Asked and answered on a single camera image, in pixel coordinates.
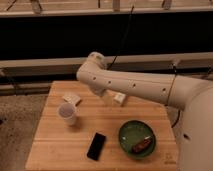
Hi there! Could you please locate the brown snack bar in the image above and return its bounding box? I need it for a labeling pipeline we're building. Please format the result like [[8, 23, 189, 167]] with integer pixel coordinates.
[[132, 137, 152, 154]]

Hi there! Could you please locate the white plastic bottle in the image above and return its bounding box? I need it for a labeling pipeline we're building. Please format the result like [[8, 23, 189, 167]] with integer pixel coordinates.
[[114, 93, 126, 105]]

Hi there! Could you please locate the black hanging cable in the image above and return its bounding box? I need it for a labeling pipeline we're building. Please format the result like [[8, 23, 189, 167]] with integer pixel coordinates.
[[106, 5, 135, 70]]

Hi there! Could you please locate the black smartphone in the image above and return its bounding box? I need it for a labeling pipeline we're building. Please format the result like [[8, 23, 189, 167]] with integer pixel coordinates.
[[87, 133, 106, 161]]

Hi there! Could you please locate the green plate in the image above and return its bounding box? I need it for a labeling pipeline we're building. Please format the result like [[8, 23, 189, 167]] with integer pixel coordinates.
[[118, 120, 156, 160]]

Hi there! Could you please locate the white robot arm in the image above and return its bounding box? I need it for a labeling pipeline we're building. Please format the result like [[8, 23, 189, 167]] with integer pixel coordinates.
[[77, 52, 213, 171]]

